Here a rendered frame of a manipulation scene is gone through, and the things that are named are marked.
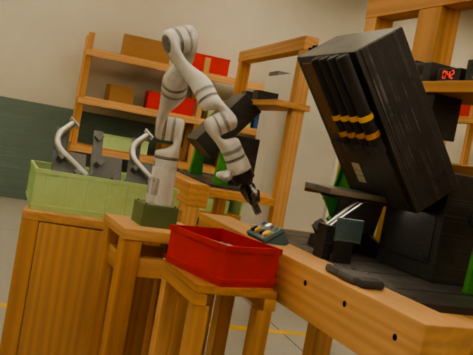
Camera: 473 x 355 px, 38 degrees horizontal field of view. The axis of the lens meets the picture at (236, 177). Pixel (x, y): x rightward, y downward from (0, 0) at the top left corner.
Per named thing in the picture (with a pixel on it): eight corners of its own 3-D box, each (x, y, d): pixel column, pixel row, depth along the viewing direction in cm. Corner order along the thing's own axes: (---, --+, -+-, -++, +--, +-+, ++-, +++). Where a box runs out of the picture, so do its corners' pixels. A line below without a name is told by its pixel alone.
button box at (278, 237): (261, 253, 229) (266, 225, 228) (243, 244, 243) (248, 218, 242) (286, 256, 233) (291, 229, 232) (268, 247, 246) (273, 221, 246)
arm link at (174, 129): (185, 119, 264) (178, 163, 265) (160, 115, 263) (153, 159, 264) (186, 119, 254) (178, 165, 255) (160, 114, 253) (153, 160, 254)
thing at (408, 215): (429, 282, 209) (451, 172, 208) (374, 259, 237) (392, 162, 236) (476, 287, 217) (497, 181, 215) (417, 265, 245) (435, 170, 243)
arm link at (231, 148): (222, 165, 220) (246, 153, 221) (203, 121, 216) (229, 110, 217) (217, 161, 226) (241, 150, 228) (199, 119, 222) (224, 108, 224)
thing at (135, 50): (287, 243, 926) (319, 75, 915) (58, 211, 836) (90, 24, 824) (273, 236, 978) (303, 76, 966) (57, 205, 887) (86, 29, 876)
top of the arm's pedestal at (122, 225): (122, 239, 240) (124, 227, 240) (103, 222, 269) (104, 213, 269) (207, 248, 253) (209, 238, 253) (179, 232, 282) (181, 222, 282)
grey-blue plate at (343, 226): (331, 262, 214) (340, 218, 214) (328, 260, 216) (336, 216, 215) (357, 265, 218) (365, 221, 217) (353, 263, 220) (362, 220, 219)
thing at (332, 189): (329, 198, 204) (331, 187, 204) (303, 190, 219) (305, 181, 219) (433, 214, 220) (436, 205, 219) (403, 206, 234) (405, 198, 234)
